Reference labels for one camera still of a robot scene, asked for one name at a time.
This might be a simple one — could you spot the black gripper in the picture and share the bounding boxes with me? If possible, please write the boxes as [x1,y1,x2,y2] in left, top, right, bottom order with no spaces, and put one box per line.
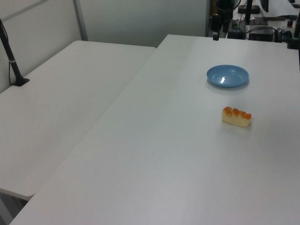
[211,0,236,41]

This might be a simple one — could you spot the toy bread with orange topping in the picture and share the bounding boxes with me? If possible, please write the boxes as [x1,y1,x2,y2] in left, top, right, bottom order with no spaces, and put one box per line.
[221,106,253,128]

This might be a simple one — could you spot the blue round plate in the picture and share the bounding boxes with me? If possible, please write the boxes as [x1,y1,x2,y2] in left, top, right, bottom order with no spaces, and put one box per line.
[206,65,250,89]

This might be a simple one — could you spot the dark device with green light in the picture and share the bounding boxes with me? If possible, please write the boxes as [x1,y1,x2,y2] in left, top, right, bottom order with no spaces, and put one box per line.
[227,20,246,39]

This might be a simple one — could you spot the black pole with flat base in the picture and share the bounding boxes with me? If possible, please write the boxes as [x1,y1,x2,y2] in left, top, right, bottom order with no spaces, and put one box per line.
[237,0,261,24]

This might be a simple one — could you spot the black electronics box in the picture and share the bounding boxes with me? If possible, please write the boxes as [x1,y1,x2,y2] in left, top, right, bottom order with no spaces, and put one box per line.
[248,27,277,43]

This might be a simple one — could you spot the black clamp stand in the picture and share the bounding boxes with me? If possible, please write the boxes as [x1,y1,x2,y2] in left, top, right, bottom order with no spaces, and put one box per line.
[286,13,300,50]

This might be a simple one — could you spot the black cables behind table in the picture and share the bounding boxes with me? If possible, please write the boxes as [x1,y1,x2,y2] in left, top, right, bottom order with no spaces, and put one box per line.
[273,27,293,43]

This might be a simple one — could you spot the grey partition frame post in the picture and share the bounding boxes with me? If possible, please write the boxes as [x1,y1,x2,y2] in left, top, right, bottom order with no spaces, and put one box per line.
[72,0,89,42]

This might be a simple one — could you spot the black camera stand pole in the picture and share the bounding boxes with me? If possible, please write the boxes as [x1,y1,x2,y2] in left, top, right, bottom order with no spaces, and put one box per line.
[0,18,30,88]

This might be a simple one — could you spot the black cable on stand pole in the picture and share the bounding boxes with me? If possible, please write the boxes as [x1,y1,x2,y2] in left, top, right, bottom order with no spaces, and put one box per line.
[1,22,15,85]

